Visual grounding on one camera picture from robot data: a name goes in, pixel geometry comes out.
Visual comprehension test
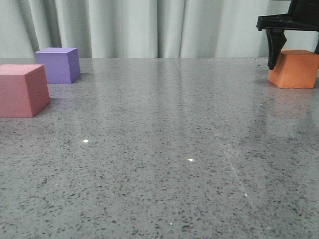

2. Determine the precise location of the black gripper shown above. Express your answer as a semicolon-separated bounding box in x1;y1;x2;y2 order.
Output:
256;0;319;70

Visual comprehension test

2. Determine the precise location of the orange foam cube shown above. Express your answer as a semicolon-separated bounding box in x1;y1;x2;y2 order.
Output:
268;49;319;89

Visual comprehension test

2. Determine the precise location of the grey-green pleated curtain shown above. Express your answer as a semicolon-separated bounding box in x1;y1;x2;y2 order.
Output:
0;0;319;59

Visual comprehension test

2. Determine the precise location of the purple foam cube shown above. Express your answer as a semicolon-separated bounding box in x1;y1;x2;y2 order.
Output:
35;47;81;84

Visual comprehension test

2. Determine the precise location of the pink foam cube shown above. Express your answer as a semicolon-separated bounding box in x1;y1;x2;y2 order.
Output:
0;64;50;118

